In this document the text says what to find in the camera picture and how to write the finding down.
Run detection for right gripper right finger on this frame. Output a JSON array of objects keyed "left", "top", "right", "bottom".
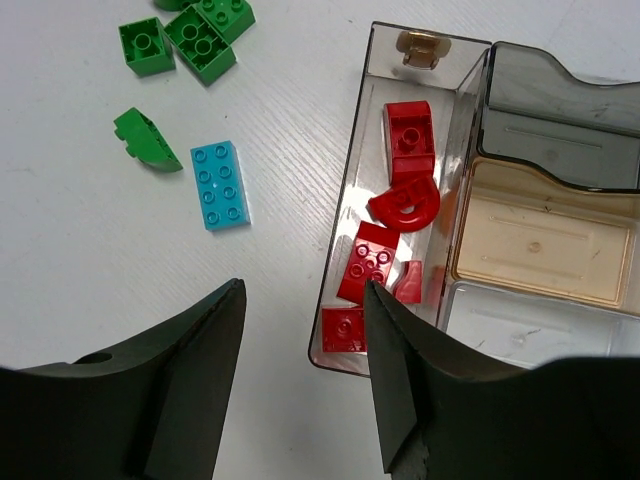
[{"left": 364, "top": 282, "right": 639, "bottom": 479}]

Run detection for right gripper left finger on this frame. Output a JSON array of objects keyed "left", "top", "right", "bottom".
[{"left": 1, "top": 279, "right": 246, "bottom": 479}]

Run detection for small red lego wedge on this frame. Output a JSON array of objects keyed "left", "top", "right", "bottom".
[{"left": 393, "top": 260, "right": 423, "bottom": 305}]

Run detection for red small square lego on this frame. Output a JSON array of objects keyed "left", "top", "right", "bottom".
[{"left": 321, "top": 307, "right": 367, "bottom": 353}]

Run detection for red 2x3 lego brick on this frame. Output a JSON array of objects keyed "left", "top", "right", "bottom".
[{"left": 337, "top": 221, "right": 400, "bottom": 305}]

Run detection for red arch lego piece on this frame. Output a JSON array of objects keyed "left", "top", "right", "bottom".
[{"left": 368, "top": 175, "right": 440, "bottom": 232}]

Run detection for cyan 2x4 lego brick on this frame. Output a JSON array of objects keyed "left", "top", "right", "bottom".
[{"left": 190, "top": 141, "right": 250, "bottom": 231}]

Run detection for red sloped lego brick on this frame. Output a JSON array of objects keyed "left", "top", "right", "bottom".
[{"left": 383, "top": 100, "right": 435, "bottom": 182}]

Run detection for clear compartment container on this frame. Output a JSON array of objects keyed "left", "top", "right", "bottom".
[{"left": 308, "top": 22, "right": 639, "bottom": 376}]

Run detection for green curved lego brick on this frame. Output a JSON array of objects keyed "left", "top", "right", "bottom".
[{"left": 114, "top": 107, "right": 183, "bottom": 173}]

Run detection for green small lego cube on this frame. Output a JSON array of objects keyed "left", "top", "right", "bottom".
[{"left": 118, "top": 17, "right": 175, "bottom": 78}]

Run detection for green square lego upturned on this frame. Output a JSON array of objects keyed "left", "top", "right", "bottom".
[{"left": 164, "top": 5, "right": 236, "bottom": 86}]

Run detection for green 2x3 lego brick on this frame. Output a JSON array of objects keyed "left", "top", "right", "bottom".
[{"left": 196, "top": 0, "right": 255, "bottom": 44}]

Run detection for green slanted lego brick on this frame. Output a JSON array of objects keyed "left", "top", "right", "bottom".
[{"left": 152, "top": 0, "right": 198, "bottom": 12}]

